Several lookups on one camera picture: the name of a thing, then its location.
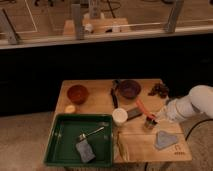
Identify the purple bowl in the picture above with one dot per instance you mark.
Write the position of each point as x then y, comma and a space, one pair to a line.
129, 89

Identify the orange-brown bowl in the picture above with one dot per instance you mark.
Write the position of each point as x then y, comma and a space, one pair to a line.
78, 94

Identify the red chili pepper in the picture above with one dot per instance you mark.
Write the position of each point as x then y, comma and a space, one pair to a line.
144, 110

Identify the wooden board background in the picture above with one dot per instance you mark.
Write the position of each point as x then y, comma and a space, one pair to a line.
99, 26

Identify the metal cup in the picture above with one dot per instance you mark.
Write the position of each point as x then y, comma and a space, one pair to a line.
150, 123

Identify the small yellow round item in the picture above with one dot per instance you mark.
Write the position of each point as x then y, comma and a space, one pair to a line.
70, 109

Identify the green plastic tray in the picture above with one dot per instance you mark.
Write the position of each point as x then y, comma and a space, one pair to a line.
61, 149

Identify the grey triangular cloth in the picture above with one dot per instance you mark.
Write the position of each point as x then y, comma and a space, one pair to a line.
164, 140

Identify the grey-blue sponge in tray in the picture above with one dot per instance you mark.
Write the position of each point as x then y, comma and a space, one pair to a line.
85, 151

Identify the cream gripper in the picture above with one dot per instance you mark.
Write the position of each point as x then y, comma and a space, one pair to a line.
161, 114

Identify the white cup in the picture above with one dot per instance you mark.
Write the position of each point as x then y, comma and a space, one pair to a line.
120, 116

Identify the black spatula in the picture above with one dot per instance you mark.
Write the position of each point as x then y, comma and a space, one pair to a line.
113, 93

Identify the metal spoon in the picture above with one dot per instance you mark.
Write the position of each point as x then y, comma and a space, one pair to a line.
85, 135

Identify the dark grape bunch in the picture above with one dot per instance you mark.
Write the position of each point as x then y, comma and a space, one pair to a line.
159, 89

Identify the grey sponge block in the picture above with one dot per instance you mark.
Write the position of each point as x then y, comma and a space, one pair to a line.
133, 113

